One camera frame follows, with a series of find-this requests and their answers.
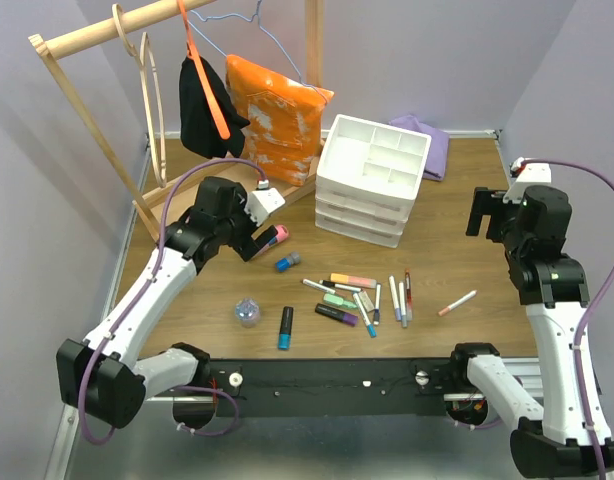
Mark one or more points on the white drawer organizer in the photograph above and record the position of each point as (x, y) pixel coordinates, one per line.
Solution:
(368, 178)

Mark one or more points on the light blue marker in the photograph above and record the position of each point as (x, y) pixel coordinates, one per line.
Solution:
(368, 323)

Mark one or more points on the dark blue cap pen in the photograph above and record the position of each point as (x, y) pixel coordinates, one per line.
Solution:
(376, 310)

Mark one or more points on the green highlighter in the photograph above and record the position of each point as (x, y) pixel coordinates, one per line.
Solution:
(338, 302)

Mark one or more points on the black garment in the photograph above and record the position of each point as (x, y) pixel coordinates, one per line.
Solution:
(199, 133)

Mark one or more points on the orange bleached shorts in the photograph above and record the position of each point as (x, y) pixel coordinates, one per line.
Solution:
(284, 131)

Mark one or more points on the red orange pen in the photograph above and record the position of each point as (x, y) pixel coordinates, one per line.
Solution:
(408, 296)

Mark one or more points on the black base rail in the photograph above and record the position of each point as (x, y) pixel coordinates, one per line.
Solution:
(342, 387)

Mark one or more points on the orange plastic hanger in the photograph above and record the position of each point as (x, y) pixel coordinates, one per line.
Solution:
(193, 54)

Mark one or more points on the black purple highlighter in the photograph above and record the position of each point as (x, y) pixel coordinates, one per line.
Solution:
(336, 314)

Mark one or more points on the dirty white eraser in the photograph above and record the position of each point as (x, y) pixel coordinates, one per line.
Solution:
(366, 301)

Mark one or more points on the pink capped tube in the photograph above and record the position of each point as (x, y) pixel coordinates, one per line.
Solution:
(282, 234)

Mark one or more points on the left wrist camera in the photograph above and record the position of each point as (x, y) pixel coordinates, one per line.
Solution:
(261, 204)

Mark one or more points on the blue wire hanger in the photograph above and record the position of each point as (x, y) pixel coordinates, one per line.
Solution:
(256, 19)

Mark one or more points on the salmon cap marker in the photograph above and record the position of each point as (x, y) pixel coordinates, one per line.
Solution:
(452, 306)

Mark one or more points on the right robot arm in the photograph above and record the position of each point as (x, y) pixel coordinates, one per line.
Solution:
(566, 434)

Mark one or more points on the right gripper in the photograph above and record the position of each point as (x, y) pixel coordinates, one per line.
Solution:
(488, 201)

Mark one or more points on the paper clip jar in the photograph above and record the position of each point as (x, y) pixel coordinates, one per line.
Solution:
(248, 312)

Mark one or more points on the wooden hanger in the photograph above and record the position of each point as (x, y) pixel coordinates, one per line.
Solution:
(151, 94)

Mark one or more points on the orange pink highlighter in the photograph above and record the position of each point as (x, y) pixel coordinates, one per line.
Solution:
(356, 281)

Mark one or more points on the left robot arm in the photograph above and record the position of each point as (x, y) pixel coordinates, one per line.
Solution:
(103, 375)

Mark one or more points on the black tip white pen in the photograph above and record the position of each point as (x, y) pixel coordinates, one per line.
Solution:
(334, 285)

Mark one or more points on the wooden clothes rack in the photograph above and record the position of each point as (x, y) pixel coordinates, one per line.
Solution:
(150, 206)

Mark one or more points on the lavender cap marker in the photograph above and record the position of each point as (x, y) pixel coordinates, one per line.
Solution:
(395, 298)

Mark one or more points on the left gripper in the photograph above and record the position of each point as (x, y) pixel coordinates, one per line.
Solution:
(247, 245)

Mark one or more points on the blue grey stamp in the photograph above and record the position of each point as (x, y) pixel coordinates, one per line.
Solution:
(287, 262)

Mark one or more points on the black blue highlighter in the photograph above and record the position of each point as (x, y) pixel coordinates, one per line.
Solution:
(285, 330)

